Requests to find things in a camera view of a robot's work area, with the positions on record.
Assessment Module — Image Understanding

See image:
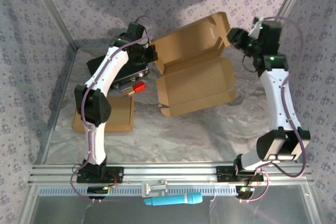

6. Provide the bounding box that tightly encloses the large brown cardboard box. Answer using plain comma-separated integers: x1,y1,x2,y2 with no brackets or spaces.
151,11,237,118

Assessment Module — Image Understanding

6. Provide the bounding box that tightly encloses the small brown cardboard box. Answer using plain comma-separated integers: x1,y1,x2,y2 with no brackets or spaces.
72,96,135,133

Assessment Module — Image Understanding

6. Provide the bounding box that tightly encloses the black ribbed carrying case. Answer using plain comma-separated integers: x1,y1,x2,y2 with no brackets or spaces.
87,55,151,92

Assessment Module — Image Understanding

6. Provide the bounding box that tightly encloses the red block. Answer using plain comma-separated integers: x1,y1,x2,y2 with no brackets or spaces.
132,81,146,93

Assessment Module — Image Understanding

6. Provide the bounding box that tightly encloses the teal handheld device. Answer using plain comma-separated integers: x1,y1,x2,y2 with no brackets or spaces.
143,191,203,206

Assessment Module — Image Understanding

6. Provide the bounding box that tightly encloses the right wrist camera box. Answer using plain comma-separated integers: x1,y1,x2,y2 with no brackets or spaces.
256,21,284,53

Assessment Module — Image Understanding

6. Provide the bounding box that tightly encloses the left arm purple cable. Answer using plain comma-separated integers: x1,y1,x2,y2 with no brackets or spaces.
70,15,155,204

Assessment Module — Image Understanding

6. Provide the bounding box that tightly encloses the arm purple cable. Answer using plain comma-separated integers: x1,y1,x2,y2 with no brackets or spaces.
237,16,308,204
70,15,155,204

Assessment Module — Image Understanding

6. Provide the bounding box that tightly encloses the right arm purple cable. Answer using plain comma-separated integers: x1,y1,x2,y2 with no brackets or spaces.
237,16,308,204

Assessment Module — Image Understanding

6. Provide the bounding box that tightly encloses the aluminium side rail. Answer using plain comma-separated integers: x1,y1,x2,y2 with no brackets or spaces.
35,47,79,166

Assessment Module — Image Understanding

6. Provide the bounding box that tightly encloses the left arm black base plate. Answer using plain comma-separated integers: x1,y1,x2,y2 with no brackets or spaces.
76,166,124,184

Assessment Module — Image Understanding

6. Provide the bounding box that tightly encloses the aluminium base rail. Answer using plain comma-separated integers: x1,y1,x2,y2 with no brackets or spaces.
28,163,314,185

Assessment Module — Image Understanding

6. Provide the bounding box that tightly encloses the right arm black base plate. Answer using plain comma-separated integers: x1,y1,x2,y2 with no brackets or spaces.
216,165,265,183

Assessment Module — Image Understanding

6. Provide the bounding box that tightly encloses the grey rail clamp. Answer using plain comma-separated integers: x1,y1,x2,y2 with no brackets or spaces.
141,179,169,198

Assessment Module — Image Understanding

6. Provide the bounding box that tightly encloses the grey slotted cable duct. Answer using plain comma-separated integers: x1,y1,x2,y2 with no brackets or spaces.
38,187,241,196

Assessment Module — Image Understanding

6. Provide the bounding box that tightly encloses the grey metal base plate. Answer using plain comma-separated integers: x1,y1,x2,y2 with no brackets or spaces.
20,185,320,224

